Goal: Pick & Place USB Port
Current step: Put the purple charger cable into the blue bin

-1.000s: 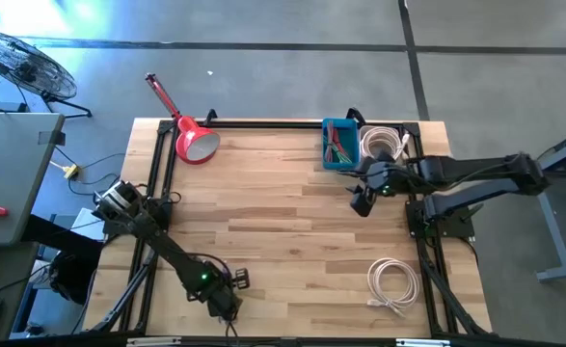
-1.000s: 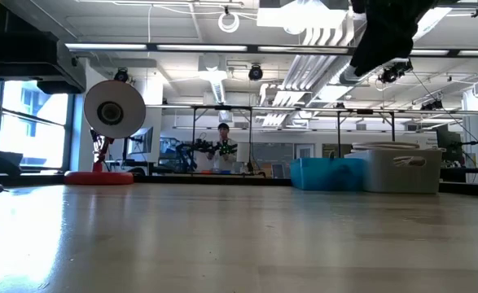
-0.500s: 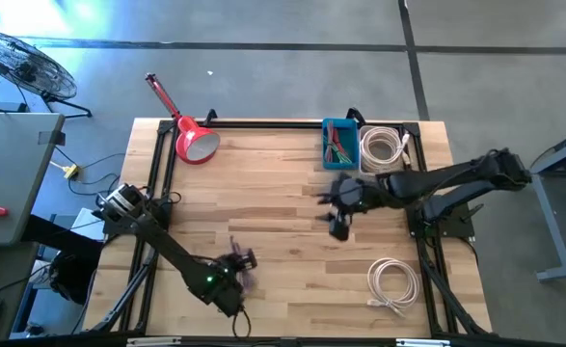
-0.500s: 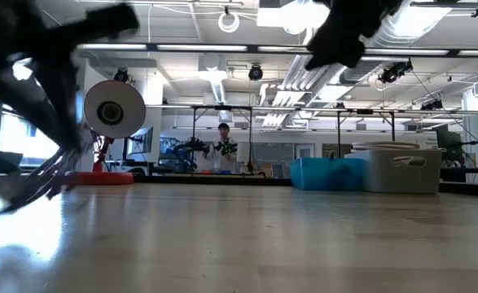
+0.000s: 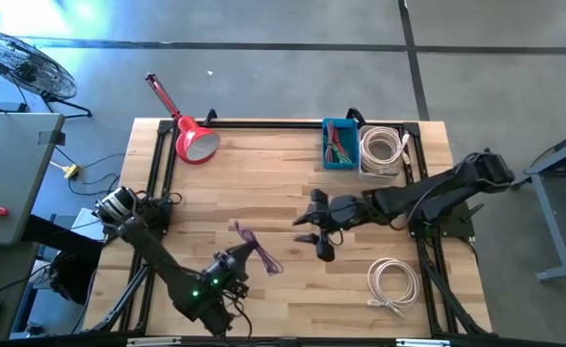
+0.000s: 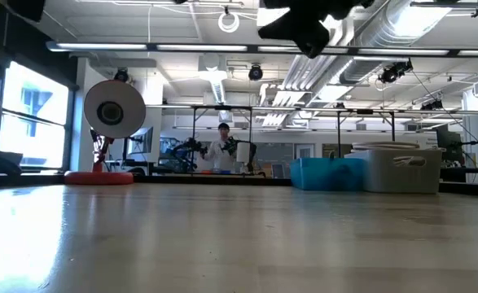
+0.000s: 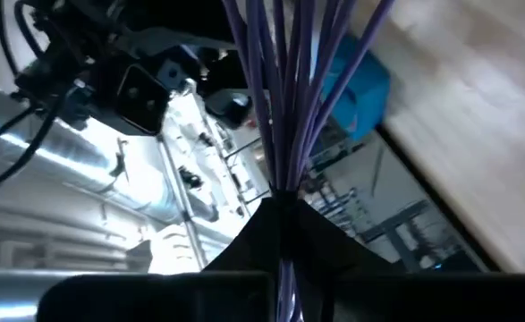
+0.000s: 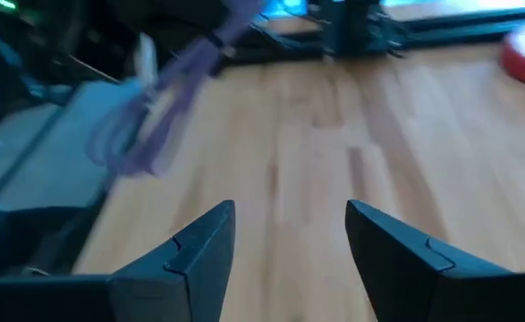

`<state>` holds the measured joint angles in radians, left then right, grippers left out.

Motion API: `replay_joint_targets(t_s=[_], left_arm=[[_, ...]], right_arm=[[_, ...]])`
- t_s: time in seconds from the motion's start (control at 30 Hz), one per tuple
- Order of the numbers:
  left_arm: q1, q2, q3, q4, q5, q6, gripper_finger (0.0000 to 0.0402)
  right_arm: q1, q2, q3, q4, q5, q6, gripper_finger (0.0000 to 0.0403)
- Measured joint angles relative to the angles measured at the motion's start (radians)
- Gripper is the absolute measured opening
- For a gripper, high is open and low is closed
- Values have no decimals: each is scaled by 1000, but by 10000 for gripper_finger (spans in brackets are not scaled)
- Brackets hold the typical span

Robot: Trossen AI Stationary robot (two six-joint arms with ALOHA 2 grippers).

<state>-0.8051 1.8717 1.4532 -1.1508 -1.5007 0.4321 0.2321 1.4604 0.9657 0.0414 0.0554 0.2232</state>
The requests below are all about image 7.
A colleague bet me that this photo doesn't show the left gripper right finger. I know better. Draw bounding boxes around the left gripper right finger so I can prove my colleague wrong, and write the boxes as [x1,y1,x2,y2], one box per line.
[288,191,525,322]

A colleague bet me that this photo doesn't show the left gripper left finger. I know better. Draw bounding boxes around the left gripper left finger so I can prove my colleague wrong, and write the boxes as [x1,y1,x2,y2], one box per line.
[36,191,285,322]

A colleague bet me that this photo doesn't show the purple cable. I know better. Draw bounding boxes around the purple cable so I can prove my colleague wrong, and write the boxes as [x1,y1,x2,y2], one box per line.
[220,0,397,322]

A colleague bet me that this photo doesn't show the grey metal table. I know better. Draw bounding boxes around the grey metal table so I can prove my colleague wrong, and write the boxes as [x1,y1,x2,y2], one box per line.
[360,199,437,272]

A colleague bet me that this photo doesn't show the blue plastic bin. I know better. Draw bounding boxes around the blue plastic bin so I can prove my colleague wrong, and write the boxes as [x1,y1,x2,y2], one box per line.
[318,34,392,143]

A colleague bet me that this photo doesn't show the silver ventilation duct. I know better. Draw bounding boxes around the silver ventilation duct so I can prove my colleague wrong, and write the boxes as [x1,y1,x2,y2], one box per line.
[0,75,221,225]

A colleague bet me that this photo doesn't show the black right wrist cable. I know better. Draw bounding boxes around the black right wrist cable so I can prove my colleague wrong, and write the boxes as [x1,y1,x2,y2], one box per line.
[0,0,64,198]

